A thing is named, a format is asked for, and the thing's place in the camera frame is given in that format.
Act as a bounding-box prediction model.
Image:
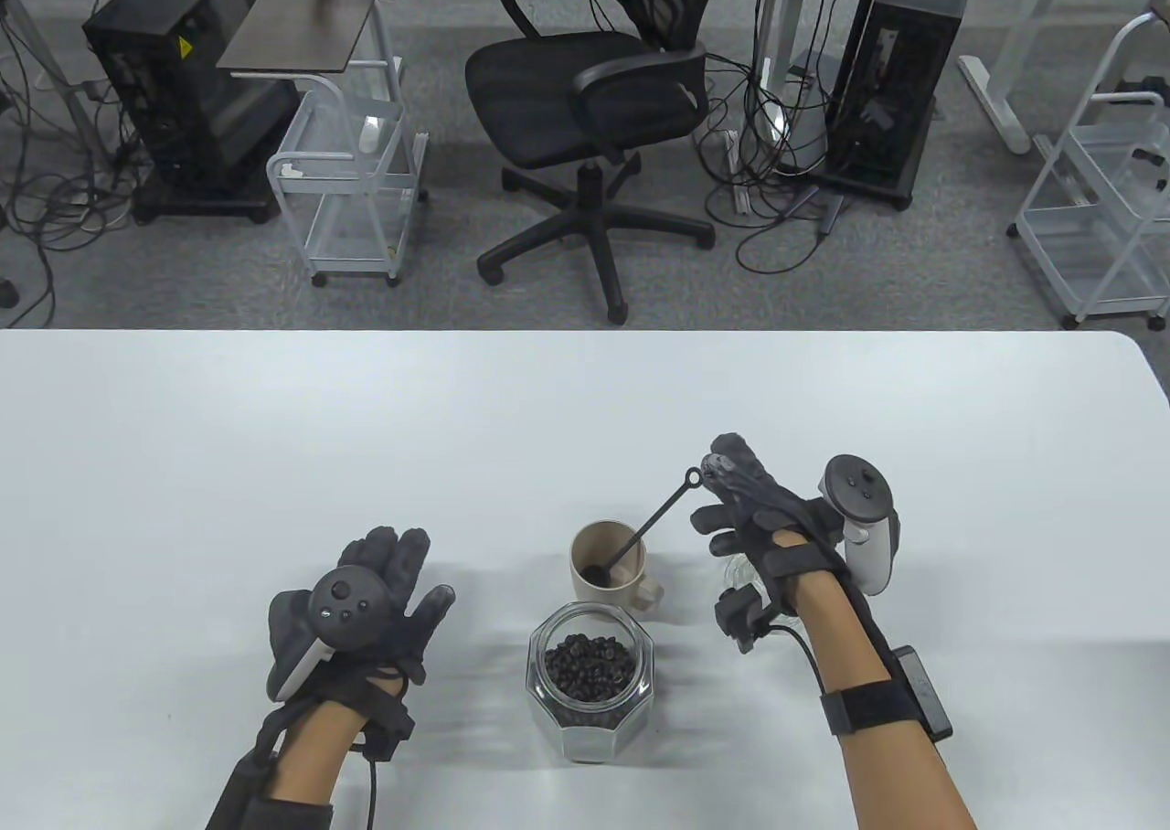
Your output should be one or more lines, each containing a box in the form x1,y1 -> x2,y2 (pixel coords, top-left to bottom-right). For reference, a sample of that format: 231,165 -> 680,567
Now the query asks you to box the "person's right hand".
690,432 -> 851,612

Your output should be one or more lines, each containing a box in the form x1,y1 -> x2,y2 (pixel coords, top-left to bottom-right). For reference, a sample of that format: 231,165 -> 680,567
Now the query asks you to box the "person's left hand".
267,527 -> 456,708

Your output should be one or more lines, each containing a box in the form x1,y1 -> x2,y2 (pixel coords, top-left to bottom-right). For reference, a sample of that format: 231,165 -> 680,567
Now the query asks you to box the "black measuring scoop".
585,469 -> 707,589

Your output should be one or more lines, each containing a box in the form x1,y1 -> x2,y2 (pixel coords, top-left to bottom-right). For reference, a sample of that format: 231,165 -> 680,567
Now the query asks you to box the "beige cup with handle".
569,520 -> 665,619

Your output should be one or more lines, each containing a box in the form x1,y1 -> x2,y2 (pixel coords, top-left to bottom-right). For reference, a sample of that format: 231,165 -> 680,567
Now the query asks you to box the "octagonal glass jar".
525,601 -> 657,765

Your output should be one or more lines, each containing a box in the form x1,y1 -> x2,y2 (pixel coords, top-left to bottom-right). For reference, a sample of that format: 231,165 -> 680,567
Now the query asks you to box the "black forearm battery pack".
891,645 -> 953,741

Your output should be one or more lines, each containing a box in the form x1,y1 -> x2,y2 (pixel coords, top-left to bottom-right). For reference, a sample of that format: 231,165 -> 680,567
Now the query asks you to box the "person's left forearm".
206,697 -> 385,830

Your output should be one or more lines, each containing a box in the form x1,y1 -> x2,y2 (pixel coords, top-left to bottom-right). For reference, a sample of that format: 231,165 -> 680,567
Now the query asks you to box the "person's right forearm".
791,574 -> 979,830

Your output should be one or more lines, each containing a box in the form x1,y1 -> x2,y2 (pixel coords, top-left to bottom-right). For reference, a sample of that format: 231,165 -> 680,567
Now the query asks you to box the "black white left hand controller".
274,567 -> 396,701

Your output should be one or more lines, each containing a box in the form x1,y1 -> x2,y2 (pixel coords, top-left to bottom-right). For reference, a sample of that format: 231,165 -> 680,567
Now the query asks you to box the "black white hand controller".
820,453 -> 901,596
274,567 -> 396,701

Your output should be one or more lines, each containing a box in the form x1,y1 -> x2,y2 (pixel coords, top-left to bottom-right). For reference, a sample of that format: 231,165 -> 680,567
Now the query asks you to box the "black white right hand controller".
820,453 -> 901,596

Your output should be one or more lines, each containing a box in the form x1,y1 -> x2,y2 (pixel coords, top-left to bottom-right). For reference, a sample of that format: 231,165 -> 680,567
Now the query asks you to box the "white power strip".
722,131 -> 755,218

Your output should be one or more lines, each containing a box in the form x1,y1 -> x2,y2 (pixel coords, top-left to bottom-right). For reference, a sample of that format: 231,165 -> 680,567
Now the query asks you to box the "white cart with brown-top table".
266,76 -> 431,288

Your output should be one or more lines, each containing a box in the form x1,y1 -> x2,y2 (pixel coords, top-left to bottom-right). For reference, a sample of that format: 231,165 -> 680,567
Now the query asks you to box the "black mesh office chair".
464,0 -> 737,325

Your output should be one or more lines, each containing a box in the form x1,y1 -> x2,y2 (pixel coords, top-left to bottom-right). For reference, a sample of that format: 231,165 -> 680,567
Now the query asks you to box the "white desk column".
754,0 -> 824,173

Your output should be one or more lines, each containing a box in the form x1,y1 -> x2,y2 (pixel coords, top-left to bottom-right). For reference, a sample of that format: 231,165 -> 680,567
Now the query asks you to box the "black computer tower yellow sticker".
82,0 -> 303,225

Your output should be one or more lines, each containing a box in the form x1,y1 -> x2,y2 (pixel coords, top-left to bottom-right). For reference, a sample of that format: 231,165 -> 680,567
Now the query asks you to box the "brown top side table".
216,0 -> 408,104

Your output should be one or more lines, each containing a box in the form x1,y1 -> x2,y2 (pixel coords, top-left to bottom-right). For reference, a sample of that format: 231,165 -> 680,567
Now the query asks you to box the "grey desk leg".
0,0 -> 101,164

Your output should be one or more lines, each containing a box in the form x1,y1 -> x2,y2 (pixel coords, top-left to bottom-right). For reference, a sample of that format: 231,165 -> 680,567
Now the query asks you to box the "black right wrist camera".
713,583 -> 778,655

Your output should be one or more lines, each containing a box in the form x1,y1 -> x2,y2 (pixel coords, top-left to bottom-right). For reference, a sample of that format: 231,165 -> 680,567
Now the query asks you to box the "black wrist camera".
713,583 -> 778,655
361,693 -> 417,760

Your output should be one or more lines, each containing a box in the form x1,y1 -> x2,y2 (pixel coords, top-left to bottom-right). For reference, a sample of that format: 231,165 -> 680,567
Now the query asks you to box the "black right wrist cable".
772,624 -> 828,694

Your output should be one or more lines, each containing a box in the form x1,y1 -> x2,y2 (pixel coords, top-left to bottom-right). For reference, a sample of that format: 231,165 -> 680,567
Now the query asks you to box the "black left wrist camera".
361,693 -> 417,760

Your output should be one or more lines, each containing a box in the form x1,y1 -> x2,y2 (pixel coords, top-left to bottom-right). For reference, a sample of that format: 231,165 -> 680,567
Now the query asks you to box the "white wire utility cart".
1007,12 -> 1170,332

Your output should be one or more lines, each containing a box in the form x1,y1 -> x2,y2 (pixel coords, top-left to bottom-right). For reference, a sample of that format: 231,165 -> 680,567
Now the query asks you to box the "white desk frame dark top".
941,0 -> 1075,156

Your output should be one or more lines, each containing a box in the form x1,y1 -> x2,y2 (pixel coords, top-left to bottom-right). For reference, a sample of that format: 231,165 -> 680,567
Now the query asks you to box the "tangled black cable bundle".
0,7 -> 138,328

